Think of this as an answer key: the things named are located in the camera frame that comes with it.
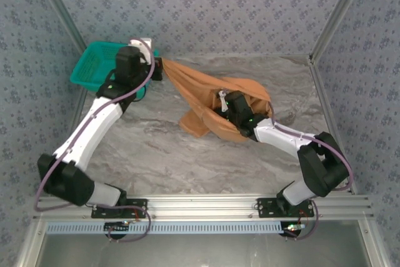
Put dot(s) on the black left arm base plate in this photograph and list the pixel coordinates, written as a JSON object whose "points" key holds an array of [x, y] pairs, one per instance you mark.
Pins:
{"points": [[100, 212]]}

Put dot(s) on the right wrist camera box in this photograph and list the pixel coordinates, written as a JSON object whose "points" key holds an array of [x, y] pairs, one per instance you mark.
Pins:
{"points": [[223, 104]]}

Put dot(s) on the wide aluminium mounting rail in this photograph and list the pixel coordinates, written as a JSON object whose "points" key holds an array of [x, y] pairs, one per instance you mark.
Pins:
{"points": [[203, 207]]}

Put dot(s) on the slanted aluminium frame post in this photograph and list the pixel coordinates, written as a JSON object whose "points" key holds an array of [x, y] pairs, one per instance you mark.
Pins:
{"points": [[337, 13], [64, 13]]}

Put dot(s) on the brushed metal panel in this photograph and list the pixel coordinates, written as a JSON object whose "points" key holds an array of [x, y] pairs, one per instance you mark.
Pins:
{"points": [[203, 248]]}

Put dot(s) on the short aluminium frame leg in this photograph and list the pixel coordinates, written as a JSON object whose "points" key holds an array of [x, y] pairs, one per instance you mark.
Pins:
{"points": [[370, 242], [31, 248]]}

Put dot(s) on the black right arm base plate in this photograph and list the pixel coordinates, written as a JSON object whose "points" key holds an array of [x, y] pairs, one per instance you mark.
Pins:
{"points": [[265, 209]]}

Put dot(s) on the teal plastic mesh basket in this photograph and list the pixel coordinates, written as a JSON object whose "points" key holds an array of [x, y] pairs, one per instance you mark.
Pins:
{"points": [[93, 60]]}

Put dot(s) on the orange t-shirt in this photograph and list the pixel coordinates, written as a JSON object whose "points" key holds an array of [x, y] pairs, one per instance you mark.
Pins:
{"points": [[193, 92]]}

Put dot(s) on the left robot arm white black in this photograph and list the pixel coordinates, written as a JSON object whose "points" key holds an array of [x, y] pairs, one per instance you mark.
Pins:
{"points": [[90, 135]]}

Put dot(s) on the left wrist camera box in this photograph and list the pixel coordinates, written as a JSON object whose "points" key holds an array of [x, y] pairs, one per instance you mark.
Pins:
{"points": [[140, 46]]}

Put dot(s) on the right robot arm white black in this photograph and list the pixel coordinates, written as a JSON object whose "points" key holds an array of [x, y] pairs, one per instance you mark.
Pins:
{"points": [[281, 135]]}

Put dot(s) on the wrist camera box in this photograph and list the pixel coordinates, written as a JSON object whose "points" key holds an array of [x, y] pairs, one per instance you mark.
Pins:
{"points": [[223, 104], [140, 46]]}

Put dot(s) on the thin aluminium table end rail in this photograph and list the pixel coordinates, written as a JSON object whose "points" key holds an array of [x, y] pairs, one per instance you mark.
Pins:
{"points": [[234, 56]]}

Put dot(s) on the small circuit board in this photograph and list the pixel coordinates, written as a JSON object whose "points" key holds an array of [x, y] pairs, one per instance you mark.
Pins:
{"points": [[293, 228], [117, 226]]}

